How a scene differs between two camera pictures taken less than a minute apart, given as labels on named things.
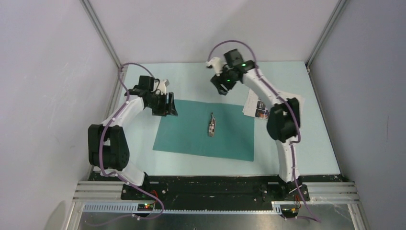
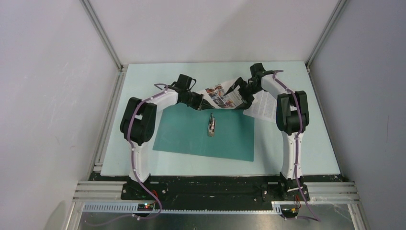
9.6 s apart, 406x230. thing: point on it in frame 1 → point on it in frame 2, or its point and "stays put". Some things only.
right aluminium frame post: (340, 6) stays put
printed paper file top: (255, 107) → (216, 96)
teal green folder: (215, 129) stays put
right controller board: (289, 211) stays put
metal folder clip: (212, 126) stays put
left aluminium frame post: (96, 23) stays put
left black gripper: (166, 109) → (201, 104)
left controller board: (145, 207) stays put
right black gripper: (217, 81) → (247, 100)
